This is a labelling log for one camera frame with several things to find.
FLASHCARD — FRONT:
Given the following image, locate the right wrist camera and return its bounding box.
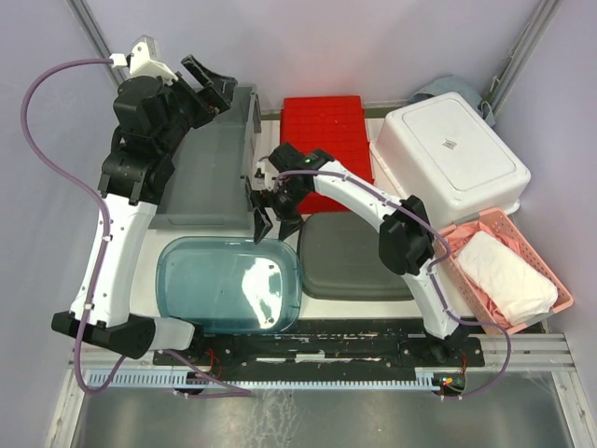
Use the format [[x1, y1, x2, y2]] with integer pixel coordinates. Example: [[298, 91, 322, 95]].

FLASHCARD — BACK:
[[252, 161, 267, 187]]

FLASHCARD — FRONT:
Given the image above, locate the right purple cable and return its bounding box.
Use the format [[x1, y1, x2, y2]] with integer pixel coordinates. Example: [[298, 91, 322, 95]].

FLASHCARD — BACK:
[[255, 156, 514, 401]]

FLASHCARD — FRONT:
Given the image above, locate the grey plastic storage bin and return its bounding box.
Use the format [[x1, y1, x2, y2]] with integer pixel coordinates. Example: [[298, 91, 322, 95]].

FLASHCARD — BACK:
[[149, 84, 261, 231]]

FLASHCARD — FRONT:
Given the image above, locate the dark grey plastic tray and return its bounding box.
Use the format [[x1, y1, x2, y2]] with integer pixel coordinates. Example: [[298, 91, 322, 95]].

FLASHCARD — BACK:
[[298, 212, 412, 301]]

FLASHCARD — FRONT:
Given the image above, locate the aluminium frame rail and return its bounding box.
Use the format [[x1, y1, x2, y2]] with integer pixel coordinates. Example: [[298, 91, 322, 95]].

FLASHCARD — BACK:
[[67, 331, 573, 370]]

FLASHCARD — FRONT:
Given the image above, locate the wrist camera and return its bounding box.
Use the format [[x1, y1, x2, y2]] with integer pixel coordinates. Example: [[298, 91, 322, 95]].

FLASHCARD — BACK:
[[252, 161, 267, 187], [109, 35, 178, 85]]

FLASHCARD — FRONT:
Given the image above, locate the large white plastic tub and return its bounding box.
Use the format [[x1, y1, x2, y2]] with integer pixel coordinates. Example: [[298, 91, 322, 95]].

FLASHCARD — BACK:
[[370, 92, 531, 230]]

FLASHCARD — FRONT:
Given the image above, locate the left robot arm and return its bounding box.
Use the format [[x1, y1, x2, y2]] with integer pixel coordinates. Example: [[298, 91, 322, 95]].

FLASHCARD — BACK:
[[51, 55, 238, 364]]

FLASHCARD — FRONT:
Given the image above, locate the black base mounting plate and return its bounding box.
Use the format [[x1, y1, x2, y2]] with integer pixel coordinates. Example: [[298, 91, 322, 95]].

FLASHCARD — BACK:
[[177, 318, 485, 373]]

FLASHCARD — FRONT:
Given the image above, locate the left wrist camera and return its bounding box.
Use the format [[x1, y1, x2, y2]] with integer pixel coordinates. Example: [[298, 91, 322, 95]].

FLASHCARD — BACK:
[[109, 35, 178, 85]]

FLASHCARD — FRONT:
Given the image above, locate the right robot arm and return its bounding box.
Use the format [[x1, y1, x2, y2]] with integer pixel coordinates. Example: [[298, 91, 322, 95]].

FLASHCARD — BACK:
[[245, 143, 468, 365]]

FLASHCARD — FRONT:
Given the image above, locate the red plastic bin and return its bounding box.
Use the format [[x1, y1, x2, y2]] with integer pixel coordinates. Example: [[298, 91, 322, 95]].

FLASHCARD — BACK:
[[279, 95, 377, 215]]

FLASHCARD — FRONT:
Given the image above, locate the white folded towel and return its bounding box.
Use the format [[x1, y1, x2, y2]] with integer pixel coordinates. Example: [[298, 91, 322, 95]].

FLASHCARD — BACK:
[[456, 231, 558, 326]]

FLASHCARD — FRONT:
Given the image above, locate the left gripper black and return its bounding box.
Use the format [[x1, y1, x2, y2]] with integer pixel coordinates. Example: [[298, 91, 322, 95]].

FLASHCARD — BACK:
[[160, 55, 239, 156]]

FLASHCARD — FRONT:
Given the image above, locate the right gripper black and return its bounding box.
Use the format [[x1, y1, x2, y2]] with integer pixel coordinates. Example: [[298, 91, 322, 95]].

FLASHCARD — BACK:
[[248, 181, 309, 244]]

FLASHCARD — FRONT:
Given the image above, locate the light blue cable duct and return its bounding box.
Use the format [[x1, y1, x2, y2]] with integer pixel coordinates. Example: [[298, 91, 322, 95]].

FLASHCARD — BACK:
[[86, 368, 444, 388]]

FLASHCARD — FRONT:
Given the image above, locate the teal transparent container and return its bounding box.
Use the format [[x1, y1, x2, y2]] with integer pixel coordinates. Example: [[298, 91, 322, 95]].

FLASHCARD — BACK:
[[156, 236, 302, 334]]

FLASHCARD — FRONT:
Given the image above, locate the blue denim cloth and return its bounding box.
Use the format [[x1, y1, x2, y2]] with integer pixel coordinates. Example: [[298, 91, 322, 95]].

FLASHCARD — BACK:
[[407, 75, 496, 127]]

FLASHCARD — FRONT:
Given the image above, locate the pink plastic basket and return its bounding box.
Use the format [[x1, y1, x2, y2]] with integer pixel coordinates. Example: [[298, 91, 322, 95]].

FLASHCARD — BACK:
[[430, 207, 574, 335]]

